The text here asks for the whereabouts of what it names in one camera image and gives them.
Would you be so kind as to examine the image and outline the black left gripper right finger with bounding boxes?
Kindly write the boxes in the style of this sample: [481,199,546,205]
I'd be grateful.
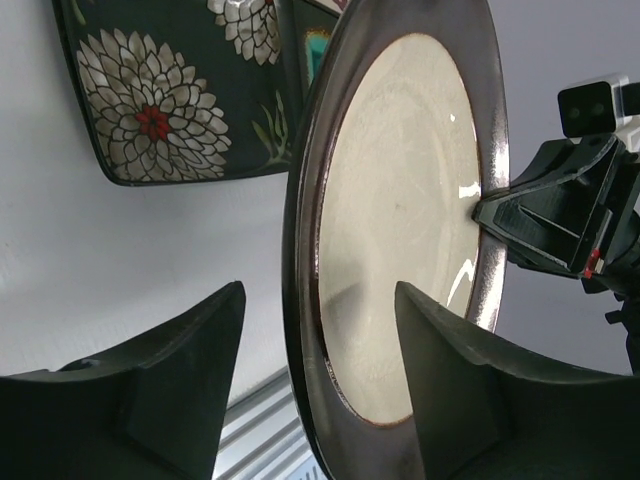
[395,282,639,479]

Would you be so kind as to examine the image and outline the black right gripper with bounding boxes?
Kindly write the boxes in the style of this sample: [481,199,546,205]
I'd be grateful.
[473,135,639,295]

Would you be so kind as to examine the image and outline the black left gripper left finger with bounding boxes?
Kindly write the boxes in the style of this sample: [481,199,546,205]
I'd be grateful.
[1,281,246,479]

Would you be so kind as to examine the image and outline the round silver-rimmed cream plate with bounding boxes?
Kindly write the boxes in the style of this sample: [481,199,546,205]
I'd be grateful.
[282,1,509,479]

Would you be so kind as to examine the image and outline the dark square teal-centre plate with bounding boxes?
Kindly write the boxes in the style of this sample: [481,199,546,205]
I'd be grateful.
[276,0,348,126]

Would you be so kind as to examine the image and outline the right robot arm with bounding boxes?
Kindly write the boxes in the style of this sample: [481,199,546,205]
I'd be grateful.
[472,134,639,372]

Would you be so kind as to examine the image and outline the black chrysanthemum square plate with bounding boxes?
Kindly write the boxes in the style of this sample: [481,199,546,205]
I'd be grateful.
[53,0,296,186]

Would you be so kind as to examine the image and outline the aluminium frame rail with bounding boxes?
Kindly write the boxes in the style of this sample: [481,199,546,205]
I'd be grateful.
[212,369,325,480]

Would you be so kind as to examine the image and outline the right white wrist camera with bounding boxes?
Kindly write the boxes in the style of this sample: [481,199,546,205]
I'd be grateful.
[557,74,639,153]

